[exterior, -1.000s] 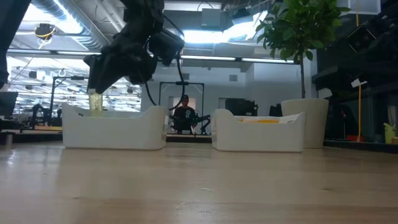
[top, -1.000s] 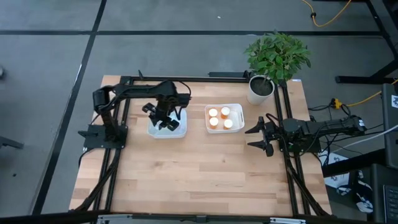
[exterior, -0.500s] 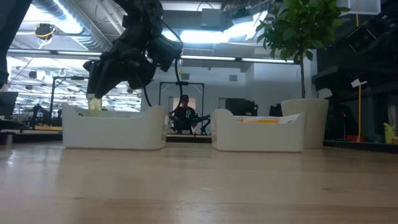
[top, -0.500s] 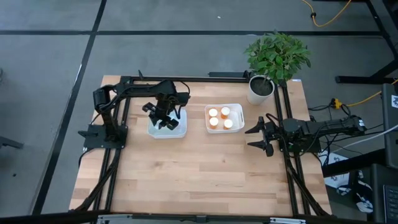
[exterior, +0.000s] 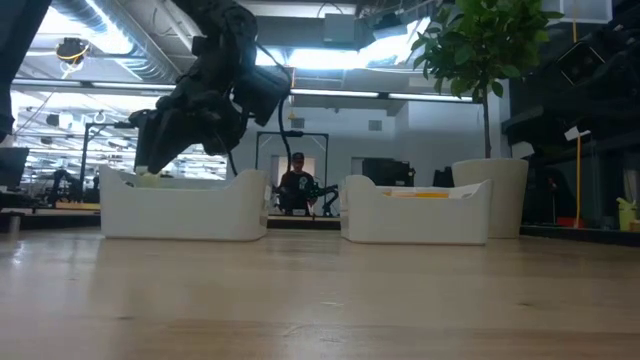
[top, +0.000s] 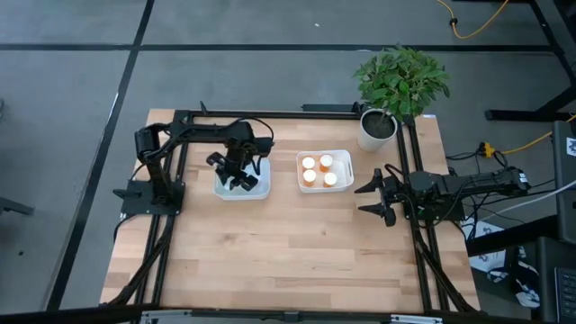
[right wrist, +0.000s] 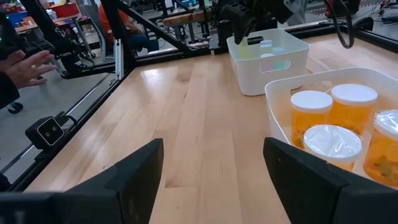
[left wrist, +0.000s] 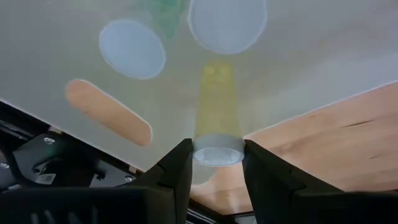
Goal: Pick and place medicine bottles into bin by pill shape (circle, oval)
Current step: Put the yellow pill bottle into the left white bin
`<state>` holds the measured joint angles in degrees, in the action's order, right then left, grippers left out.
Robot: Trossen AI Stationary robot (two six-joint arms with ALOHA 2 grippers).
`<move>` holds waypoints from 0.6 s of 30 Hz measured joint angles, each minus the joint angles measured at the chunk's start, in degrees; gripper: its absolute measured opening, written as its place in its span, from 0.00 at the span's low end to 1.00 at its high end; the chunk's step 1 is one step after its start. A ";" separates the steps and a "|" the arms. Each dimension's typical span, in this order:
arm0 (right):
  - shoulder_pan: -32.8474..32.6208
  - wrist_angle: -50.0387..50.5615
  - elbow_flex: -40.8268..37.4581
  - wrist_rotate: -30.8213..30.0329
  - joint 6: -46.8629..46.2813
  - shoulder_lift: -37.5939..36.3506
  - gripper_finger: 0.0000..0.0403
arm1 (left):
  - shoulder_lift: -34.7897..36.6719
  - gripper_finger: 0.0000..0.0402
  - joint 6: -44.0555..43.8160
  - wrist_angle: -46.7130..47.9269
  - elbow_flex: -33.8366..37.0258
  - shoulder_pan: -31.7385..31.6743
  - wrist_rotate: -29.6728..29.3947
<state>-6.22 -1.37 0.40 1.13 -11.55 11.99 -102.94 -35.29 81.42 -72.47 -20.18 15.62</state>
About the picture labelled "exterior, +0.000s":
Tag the green leafy plant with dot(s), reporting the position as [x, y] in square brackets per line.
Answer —
[480, 45]

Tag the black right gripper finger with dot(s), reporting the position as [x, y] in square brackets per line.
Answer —
[525, 120]

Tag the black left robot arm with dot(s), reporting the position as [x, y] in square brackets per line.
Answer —
[220, 25]

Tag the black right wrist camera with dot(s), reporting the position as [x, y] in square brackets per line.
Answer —
[580, 64]

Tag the black equipment case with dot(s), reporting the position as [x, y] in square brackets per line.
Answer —
[387, 172]

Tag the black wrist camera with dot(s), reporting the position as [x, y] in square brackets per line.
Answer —
[580, 64]
[262, 95]

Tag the white plastic bin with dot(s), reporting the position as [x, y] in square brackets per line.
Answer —
[415, 220]
[185, 215]

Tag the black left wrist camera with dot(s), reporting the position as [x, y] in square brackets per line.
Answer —
[262, 95]

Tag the white plant pot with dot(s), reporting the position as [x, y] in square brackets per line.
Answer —
[500, 200]

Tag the yellow-green container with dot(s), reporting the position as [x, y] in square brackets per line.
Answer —
[627, 215]

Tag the long strip light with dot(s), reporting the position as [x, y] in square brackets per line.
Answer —
[340, 93]

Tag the person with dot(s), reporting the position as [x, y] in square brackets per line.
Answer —
[297, 187]

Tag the yellow pill bottle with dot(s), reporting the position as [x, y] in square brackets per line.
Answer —
[148, 179]

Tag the dark monitor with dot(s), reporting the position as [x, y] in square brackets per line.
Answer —
[12, 167]

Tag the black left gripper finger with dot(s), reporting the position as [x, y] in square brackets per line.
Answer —
[225, 135]
[155, 142]

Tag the plastic-wrapped orange pill bottle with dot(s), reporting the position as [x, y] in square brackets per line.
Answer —
[432, 194]

